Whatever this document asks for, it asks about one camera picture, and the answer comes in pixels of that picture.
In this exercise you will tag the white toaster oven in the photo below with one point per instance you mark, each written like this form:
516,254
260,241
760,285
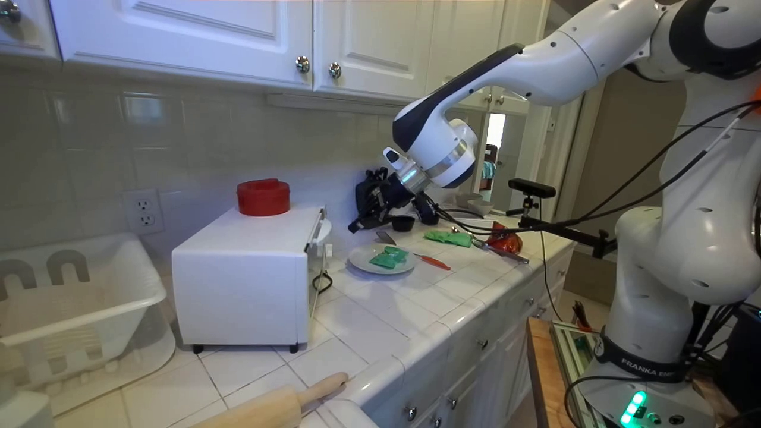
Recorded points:
245,276

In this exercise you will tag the metal drawer knob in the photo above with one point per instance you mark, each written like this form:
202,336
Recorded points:
436,422
409,413
482,346

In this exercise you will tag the red kitchen utensil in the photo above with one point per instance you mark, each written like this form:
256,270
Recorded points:
505,241

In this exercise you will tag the small black bowl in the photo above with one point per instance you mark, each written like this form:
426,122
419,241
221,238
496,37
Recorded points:
402,225

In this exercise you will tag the white wall outlet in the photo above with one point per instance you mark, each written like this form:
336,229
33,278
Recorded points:
145,209

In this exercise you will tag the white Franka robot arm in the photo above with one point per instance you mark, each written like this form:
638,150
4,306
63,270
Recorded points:
690,238

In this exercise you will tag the white upper cabinet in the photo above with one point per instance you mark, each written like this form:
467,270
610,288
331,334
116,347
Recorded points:
239,32

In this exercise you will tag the black camera on stand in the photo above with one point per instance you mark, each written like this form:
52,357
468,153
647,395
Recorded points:
534,190

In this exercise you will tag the green flat sponge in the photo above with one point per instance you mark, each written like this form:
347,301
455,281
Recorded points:
448,238

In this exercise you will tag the wooden rolling pin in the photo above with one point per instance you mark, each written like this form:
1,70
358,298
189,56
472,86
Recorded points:
277,404

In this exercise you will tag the white round plate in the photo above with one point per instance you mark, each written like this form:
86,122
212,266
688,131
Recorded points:
382,262

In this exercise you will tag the red round container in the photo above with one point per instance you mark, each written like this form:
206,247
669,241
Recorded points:
263,197

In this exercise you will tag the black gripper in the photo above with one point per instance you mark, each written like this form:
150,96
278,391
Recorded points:
389,197

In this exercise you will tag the white dish rack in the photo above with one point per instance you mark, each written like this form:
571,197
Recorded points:
72,301

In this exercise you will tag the metal cabinet knob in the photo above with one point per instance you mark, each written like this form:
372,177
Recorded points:
303,64
336,71

